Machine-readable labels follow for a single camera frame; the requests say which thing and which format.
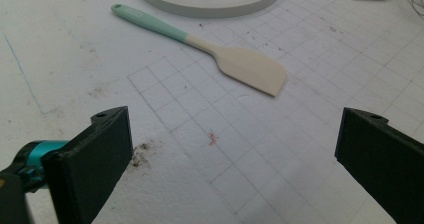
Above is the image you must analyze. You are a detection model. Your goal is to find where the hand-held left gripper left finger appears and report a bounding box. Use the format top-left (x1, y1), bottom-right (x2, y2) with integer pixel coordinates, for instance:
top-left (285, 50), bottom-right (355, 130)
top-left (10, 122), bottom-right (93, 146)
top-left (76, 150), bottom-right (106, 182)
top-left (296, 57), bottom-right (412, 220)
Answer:
top-left (41, 106), bottom-right (134, 224)

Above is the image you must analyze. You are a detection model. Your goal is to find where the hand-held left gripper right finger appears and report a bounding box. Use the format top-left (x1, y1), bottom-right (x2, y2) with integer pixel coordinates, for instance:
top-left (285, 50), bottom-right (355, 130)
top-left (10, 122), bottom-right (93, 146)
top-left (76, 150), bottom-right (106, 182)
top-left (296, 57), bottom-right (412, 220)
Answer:
top-left (334, 107), bottom-right (424, 224)

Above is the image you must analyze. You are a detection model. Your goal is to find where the white foam mat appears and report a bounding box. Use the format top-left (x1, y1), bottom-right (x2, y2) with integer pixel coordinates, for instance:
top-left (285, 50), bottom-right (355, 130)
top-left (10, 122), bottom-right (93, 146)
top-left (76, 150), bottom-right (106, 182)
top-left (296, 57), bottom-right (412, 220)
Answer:
top-left (0, 0), bottom-right (424, 224)

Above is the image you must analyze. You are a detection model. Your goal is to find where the mint-handled cream spatula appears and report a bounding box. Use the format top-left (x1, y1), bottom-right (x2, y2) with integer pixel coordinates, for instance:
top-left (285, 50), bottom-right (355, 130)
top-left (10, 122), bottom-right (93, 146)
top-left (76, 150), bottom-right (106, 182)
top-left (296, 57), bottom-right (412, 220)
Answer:
top-left (110, 3), bottom-right (289, 98)

